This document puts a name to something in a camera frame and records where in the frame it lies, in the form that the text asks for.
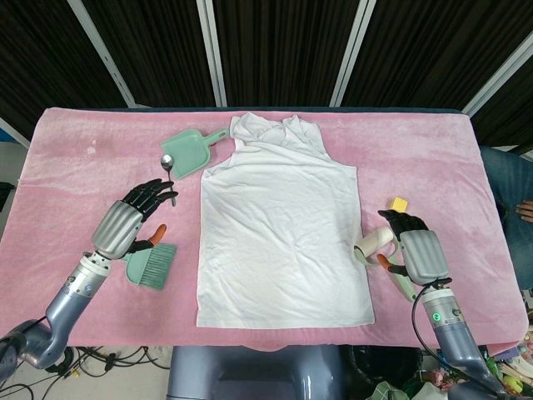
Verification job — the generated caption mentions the robot left five-finger hand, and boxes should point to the robot left five-finger hand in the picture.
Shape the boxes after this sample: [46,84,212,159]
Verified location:
[90,178,180,262]

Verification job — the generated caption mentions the robot right five-finger hand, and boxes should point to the robot right five-finger hand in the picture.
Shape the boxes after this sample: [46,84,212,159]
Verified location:
[376,209,454,288]

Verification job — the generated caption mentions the green lint roller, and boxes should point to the green lint roller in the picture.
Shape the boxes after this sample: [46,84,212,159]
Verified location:
[353,227,417,302]

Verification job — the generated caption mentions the green hand brush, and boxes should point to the green hand brush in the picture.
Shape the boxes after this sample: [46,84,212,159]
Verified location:
[124,243,178,292]

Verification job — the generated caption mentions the metal spoon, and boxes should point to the metal spoon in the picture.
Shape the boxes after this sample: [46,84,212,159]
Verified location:
[160,153,177,208]

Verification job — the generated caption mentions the pink plush towel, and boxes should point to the pink plush towel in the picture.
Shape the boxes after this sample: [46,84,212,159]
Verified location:
[0,107,526,355]

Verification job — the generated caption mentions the green plastic dustpan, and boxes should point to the green plastic dustpan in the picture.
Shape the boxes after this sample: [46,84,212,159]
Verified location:
[161,127,229,181]

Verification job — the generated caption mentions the black device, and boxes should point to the black device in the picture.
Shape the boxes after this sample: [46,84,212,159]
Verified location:
[0,182,17,209]

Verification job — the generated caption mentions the person's leg in jeans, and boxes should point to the person's leg in jeans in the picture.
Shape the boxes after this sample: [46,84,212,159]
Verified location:
[481,145,533,288]

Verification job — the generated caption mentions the black bin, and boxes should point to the black bin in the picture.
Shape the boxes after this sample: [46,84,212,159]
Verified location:
[349,344,422,388]

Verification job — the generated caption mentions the pink artificial flowers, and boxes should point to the pink artificial flowers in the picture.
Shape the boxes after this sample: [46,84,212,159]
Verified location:
[423,368,453,389]

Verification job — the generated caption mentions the green checked cloth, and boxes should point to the green checked cloth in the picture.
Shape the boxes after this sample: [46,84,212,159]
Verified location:
[370,382,413,400]

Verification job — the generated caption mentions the white sleeveless shirt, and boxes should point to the white sleeveless shirt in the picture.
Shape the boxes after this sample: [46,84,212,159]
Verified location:
[195,111,376,330]

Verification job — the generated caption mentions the blue-grey robot torso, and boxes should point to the blue-grey robot torso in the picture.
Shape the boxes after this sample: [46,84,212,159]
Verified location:
[166,345,346,400]

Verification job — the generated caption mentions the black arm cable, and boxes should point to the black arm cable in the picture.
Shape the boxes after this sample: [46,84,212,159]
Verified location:
[411,279,449,363]

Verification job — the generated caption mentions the tangled floor cables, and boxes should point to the tangled floor cables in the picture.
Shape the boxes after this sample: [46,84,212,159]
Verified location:
[0,345,172,400]

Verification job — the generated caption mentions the white partition post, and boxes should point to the white partition post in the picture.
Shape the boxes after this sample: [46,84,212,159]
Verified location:
[330,0,378,108]
[66,0,137,108]
[461,39,533,117]
[195,0,229,108]
[0,116,31,148]

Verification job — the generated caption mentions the black cable coil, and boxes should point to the black cable coil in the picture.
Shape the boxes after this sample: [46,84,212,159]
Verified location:
[45,352,75,375]

